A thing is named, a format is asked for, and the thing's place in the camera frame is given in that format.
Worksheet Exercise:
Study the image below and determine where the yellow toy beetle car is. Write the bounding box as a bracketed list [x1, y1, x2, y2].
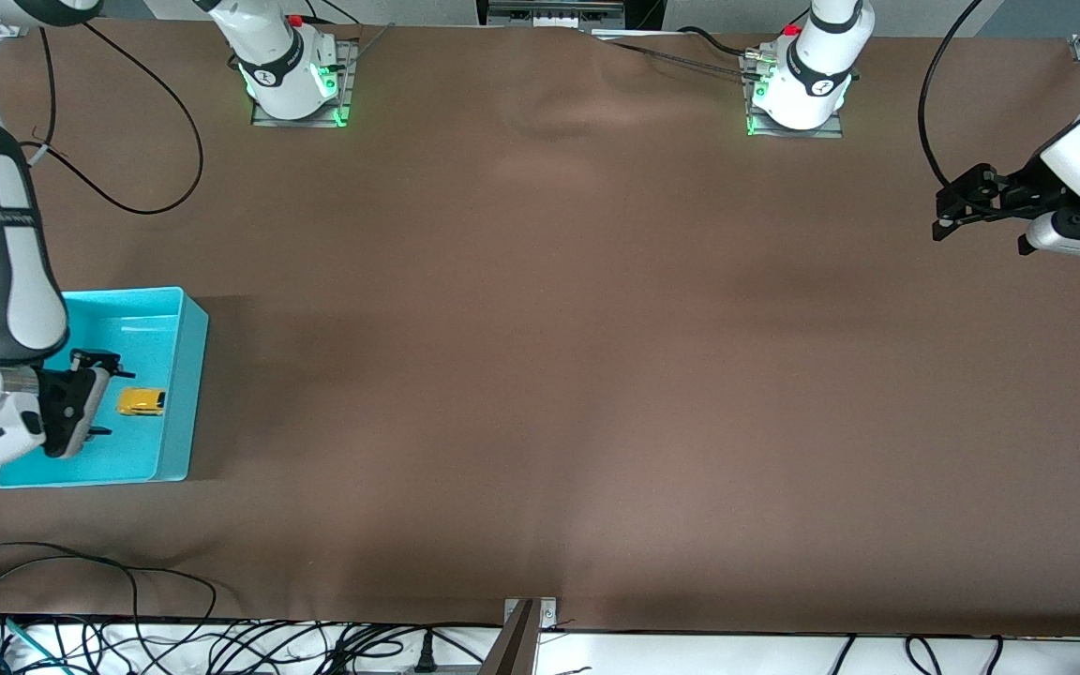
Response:
[117, 387, 167, 417]

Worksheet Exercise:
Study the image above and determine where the turquoise plastic bin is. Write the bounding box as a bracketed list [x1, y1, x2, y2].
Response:
[0, 286, 210, 489]

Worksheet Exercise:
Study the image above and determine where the grey power strip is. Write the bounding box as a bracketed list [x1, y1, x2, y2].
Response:
[334, 662, 503, 675]

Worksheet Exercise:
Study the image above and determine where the brown table cloth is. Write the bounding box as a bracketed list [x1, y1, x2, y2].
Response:
[0, 19, 1080, 638]

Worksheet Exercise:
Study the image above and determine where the dark equipment rack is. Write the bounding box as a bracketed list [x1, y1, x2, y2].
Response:
[477, 0, 668, 31]

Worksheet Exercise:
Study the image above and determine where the metal clamp plate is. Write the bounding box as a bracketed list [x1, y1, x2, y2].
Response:
[502, 597, 558, 631]

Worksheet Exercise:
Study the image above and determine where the thin black cable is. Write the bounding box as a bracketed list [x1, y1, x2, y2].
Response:
[32, 19, 205, 216]
[918, 0, 986, 188]

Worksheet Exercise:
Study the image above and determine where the black looped floor cable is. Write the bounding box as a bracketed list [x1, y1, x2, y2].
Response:
[0, 542, 218, 648]

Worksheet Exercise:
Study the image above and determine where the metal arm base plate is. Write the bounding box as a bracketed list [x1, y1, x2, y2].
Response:
[740, 52, 846, 140]
[251, 39, 360, 128]

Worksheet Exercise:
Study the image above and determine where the teal cable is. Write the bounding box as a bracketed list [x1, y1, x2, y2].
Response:
[0, 609, 72, 675]

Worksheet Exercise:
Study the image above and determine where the thick braided black cable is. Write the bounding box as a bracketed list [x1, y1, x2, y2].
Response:
[29, 26, 58, 170]

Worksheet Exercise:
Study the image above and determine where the black base cable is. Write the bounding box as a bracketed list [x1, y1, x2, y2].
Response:
[681, 26, 789, 59]

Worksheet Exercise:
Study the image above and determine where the grey base cable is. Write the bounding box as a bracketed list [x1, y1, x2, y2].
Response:
[351, 22, 398, 59]
[596, 36, 749, 74]

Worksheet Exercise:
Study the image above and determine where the grey metal post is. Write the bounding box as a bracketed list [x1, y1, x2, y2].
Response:
[482, 600, 539, 675]

